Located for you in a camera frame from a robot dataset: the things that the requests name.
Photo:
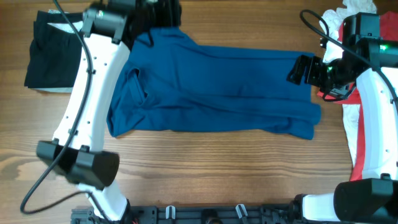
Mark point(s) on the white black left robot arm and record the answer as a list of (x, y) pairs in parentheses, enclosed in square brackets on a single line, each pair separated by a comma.
[(76, 149)]

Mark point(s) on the folded black garment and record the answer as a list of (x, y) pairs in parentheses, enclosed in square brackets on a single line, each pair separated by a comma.
[(55, 52)]

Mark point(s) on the blue polo shirt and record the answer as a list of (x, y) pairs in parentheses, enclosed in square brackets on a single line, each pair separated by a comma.
[(169, 82)]

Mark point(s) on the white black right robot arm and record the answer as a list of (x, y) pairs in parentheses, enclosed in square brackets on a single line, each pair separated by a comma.
[(372, 65)]

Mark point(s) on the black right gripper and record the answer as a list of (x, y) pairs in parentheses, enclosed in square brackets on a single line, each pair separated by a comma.
[(310, 70)]

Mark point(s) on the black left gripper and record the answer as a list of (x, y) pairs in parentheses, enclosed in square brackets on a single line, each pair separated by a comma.
[(168, 14)]

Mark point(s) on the white crumpled cloth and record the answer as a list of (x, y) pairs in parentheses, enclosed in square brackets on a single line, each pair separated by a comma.
[(351, 106)]

